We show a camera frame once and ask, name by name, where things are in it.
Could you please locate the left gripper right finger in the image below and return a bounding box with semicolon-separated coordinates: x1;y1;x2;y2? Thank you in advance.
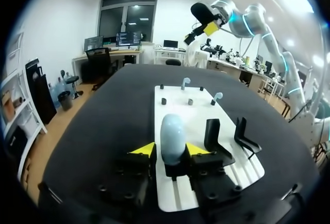
185;143;243;210

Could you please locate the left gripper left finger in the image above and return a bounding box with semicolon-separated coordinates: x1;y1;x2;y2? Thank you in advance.
98;142;158;209

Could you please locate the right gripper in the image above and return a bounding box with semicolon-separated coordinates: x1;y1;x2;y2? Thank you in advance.
184;2;230;45

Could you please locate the pale blue earbud case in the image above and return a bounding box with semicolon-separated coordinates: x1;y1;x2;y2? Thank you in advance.
160;114;187;166

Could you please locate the white plate with black stands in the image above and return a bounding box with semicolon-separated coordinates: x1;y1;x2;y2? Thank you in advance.
154;84;266;212

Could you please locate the white cable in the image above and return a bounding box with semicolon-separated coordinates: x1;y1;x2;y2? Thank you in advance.
221;28;256;60

